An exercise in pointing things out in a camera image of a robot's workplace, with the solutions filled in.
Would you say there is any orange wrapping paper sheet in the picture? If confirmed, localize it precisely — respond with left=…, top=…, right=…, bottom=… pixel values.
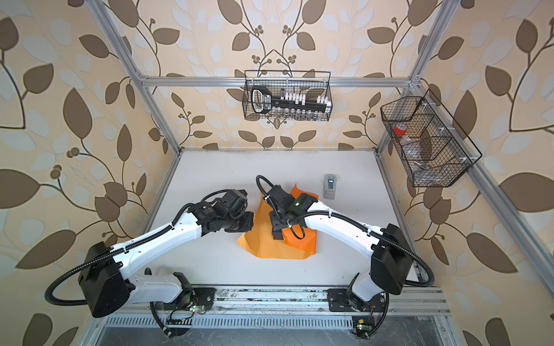
left=237, top=193, right=317, bottom=260

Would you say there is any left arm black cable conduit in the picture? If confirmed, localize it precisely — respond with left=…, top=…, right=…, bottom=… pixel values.
left=44, top=189, right=235, bottom=338

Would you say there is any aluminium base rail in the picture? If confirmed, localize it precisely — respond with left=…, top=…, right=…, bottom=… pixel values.
left=92, top=285, right=451, bottom=330

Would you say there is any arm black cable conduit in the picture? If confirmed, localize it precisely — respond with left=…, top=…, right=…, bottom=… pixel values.
left=44, top=189, right=235, bottom=338
left=254, top=174, right=436, bottom=338

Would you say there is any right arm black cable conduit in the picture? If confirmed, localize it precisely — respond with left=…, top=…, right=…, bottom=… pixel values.
left=254, top=174, right=436, bottom=338

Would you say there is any black tool set in basket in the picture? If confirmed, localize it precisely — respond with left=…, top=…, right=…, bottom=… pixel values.
left=250, top=86, right=333, bottom=117

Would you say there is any black wire basket right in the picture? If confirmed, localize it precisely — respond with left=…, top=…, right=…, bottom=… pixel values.
left=380, top=89, right=483, bottom=187

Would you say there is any red capped item in basket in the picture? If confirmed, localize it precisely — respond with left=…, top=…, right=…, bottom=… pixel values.
left=393, top=123, right=408, bottom=138

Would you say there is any black wire basket centre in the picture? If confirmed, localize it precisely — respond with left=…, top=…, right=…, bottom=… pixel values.
left=242, top=69, right=333, bottom=122

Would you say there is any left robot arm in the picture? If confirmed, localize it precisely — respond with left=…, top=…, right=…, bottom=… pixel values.
left=78, top=189, right=254, bottom=318

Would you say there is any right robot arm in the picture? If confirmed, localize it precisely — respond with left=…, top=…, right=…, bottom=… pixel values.
left=261, top=185, right=413, bottom=311

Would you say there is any white tape dispenser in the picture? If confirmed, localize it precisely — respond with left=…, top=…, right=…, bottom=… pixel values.
left=323, top=174, right=337, bottom=200

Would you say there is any black wire basket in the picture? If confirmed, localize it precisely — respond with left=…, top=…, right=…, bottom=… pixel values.
left=380, top=89, right=483, bottom=187
left=242, top=69, right=333, bottom=122

